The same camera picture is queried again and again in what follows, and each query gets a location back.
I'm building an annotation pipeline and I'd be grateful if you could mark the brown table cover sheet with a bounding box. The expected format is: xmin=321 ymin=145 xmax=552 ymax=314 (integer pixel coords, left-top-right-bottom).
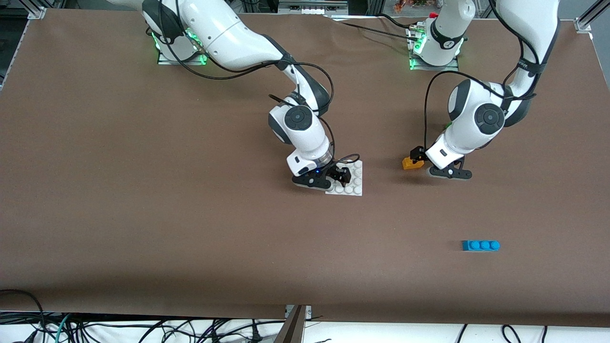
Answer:
xmin=0 ymin=9 xmax=610 ymax=328

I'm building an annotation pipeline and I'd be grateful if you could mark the short black table cable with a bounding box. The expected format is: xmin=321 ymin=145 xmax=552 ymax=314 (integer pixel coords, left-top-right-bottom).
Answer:
xmin=375 ymin=13 xmax=413 ymax=28

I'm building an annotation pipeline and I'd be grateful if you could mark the white studded base plate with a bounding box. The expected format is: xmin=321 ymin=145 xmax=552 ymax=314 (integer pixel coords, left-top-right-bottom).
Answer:
xmin=325 ymin=160 xmax=364 ymax=197

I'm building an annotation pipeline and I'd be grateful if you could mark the long black table cable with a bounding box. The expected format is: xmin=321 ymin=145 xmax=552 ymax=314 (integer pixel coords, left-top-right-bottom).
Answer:
xmin=339 ymin=21 xmax=416 ymax=39

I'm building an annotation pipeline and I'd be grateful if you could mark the blue three-stud block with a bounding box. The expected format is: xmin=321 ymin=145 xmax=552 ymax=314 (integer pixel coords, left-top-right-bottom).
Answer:
xmin=462 ymin=240 xmax=501 ymax=252

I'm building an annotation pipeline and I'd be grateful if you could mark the grey aluminium frame rail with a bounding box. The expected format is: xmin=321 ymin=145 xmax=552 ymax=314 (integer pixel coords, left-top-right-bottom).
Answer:
xmin=278 ymin=0 xmax=351 ymax=16

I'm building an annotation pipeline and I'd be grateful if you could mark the teal cable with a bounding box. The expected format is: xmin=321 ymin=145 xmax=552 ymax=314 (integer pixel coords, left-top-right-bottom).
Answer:
xmin=53 ymin=313 xmax=74 ymax=343

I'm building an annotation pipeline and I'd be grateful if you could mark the dark metal profile bar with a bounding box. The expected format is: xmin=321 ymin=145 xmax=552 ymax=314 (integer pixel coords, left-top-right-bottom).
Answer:
xmin=273 ymin=305 xmax=306 ymax=343

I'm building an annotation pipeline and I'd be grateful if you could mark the black looped floor cable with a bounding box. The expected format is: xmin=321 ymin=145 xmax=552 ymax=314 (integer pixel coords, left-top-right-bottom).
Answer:
xmin=0 ymin=289 xmax=47 ymax=343

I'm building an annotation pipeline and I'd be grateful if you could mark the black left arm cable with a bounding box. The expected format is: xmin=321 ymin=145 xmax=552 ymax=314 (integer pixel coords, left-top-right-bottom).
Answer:
xmin=423 ymin=0 xmax=541 ymax=151

